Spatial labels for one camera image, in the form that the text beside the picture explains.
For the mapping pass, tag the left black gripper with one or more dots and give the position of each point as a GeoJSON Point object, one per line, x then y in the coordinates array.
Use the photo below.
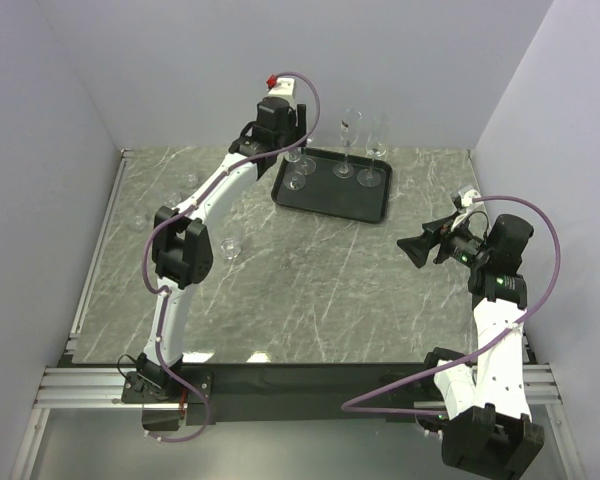
{"type": "Point", "coordinates": [298, 124]}

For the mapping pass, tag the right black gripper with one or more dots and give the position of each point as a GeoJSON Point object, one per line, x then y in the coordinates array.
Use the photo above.
{"type": "Point", "coordinates": [418, 247]}

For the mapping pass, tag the clear wine glass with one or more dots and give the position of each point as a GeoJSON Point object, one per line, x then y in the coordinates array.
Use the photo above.
{"type": "Point", "coordinates": [306, 165]}

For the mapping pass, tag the champagne flute with dark mark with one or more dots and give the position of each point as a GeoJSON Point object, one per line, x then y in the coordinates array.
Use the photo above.
{"type": "Point", "coordinates": [350, 124]}

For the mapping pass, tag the small stemmed glass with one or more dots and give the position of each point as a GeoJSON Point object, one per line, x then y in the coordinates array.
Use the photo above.
{"type": "Point", "coordinates": [293, 179]}

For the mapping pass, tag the clear flute glass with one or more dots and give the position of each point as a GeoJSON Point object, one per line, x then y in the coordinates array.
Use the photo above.
{"type": "Point", "coordinates": [376, 149]}
{"type": "Point", "coordinates": [231, 239]}

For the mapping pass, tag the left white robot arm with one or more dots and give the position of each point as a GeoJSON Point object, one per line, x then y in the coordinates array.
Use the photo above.
{"type": "Point", "coordinates": [180, 245]}

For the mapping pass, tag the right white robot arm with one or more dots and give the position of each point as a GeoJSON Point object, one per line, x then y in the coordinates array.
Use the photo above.
{"type": "Point", "coordinates": [489, 430]}

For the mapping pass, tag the black rectangular tray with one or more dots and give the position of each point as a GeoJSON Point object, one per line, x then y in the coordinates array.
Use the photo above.
{"type": "Point", "coordinates": [324, 193]}

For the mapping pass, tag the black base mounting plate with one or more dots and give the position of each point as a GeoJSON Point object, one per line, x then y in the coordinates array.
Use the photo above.
{"type": "Point", "coordinates": [258, 392]}

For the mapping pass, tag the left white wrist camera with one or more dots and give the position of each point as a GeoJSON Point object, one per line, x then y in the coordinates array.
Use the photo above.
{"type": "Point", "coordinates": [281, 87]}

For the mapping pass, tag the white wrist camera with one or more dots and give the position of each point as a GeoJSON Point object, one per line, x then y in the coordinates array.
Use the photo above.
{"type": "Point", "coordinates": [281, 87]}
{"type": "Point", "coordinates": [466, 203]}

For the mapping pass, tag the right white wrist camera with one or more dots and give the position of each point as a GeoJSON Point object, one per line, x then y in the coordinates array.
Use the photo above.
{"type": "Point", "coordinates": [466, 203]}

